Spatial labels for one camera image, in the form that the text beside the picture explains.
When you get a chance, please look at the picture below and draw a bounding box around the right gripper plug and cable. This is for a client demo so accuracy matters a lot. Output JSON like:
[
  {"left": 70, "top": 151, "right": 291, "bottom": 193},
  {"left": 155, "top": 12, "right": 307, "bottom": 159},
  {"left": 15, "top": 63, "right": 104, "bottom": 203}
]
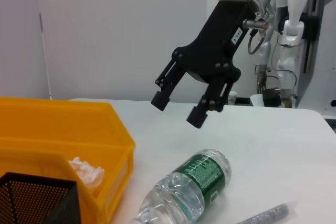
[{"left": 243, "top": 11, "right": 274, "bottom": 56}]

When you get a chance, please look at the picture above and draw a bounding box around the clear green-label water bottle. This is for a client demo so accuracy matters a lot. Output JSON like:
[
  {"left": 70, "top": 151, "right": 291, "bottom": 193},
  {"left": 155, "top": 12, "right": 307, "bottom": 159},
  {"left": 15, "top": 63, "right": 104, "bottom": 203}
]
[{"left": 130, "top": 148, "right": 233, "bottom": 224}]

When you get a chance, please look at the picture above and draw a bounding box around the silver grey pen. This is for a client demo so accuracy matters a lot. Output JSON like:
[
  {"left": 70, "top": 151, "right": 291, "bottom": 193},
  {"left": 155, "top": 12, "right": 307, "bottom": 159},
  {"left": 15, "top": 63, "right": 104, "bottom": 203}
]
[{"left": 237, "top": 200, "right": 299, "bottom": 224}]

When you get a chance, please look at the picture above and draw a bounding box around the yellow plastic bin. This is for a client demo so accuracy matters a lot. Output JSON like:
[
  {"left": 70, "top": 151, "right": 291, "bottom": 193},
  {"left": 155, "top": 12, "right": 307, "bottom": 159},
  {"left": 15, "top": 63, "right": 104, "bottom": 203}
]
[{"left": 0, "top": 97, "right": 137, "bottom": 224}]

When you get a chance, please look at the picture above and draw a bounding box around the white humanoid robot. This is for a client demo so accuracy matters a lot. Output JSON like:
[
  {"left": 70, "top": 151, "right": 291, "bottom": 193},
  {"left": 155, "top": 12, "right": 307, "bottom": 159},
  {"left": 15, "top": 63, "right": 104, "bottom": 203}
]
[{"left": 253, "top": 0, "right": 316, "bottom": 108}]

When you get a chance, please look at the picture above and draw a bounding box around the white round container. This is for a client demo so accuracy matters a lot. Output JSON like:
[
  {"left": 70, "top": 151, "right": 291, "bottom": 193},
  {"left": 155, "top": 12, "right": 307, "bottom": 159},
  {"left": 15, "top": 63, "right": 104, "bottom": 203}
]
[{"left": 249, "top": 94, "right": 265, "bottom": 107}]

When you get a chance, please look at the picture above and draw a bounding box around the black mesh pen holder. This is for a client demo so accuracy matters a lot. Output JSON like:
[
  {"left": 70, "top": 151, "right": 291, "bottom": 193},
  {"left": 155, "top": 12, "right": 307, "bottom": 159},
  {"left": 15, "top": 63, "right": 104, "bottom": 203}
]
[{"left": 0, "top": 172, "right": 79, "bottom": 224}]

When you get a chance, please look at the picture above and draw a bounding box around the white paper ball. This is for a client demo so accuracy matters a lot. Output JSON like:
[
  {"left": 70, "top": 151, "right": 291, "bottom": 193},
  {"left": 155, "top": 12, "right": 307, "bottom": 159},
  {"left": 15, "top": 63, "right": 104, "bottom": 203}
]
[{"left": 68, "top": 156, "right": 105, "bottom": 189}]

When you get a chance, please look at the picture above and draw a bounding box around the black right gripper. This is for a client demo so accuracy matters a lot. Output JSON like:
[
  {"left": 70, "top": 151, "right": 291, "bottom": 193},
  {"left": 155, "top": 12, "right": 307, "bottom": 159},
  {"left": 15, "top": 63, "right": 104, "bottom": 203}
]
[{"left": 151, "top": 0, "right": 257, "bottom": 130}]

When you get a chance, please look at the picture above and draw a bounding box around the small paper cup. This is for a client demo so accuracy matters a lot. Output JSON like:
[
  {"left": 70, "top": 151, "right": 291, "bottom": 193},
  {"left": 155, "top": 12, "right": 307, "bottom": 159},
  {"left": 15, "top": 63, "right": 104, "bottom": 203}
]
[{"left": 227, "top": 90, "right": 238, "bottom": 105}]

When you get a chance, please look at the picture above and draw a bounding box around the small black box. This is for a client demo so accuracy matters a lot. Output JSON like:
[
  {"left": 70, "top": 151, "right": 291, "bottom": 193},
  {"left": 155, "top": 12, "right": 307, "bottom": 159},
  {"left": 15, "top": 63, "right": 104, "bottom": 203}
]
[{"left": 262, "top": 87, "right": 282, "bottom": 107}]

